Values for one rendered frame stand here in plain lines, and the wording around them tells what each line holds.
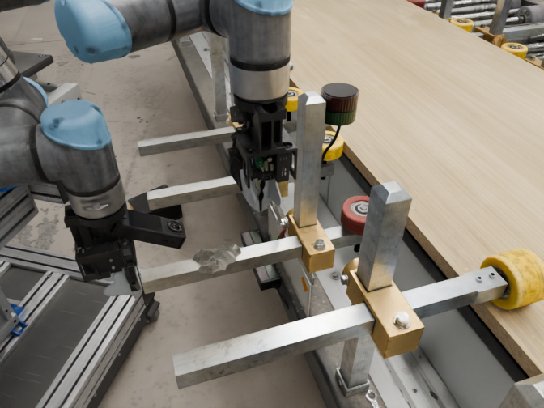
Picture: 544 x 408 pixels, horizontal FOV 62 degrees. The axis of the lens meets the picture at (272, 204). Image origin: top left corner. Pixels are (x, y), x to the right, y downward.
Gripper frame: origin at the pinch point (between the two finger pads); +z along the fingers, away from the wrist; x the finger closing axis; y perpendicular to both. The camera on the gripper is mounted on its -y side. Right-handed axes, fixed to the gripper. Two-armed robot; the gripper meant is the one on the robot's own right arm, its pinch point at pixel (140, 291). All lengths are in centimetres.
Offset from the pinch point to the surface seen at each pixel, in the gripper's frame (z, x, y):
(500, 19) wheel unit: -9, -82, -140
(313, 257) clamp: -3.5, 5.0, -30.5
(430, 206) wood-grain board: -7, 3, -55
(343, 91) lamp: -30.6, -3.2, -37.2
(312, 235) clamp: -4.4, 0.6, -32.1
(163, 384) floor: 83, -31, 4
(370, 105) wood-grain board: -7, -38, -64
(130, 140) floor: 83, -198, 3
